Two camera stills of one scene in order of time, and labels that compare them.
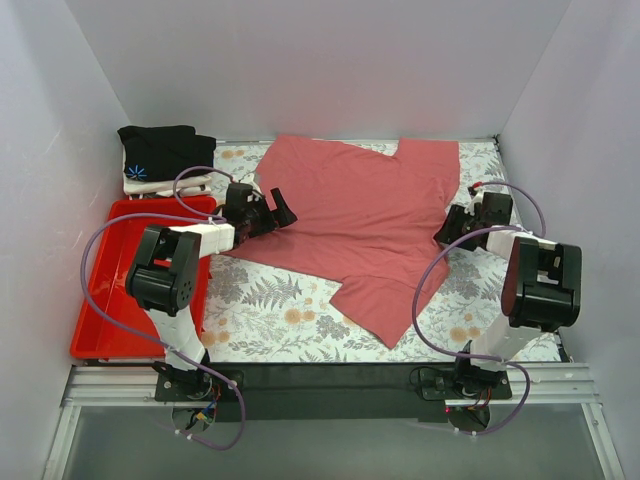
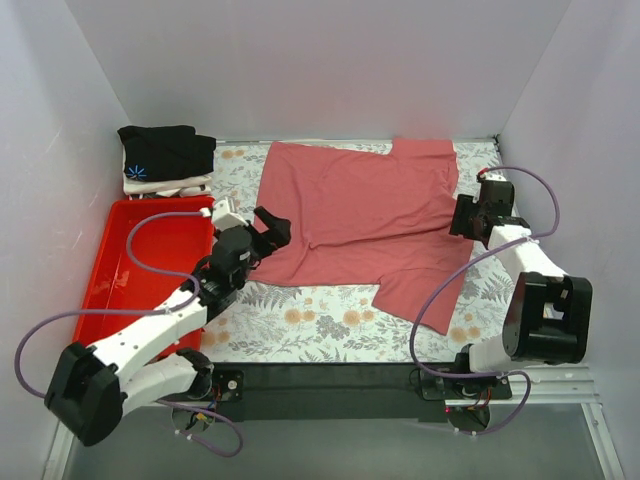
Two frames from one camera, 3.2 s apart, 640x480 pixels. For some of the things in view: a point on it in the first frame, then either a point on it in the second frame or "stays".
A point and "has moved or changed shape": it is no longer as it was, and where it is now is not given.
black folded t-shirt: [159, 153] stays
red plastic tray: [111, 323] stays
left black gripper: [273, 215] → [261, 236]
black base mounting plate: [332, 392] stays
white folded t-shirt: [196, 186] stays
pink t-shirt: [363, 217] has moved or changed shape
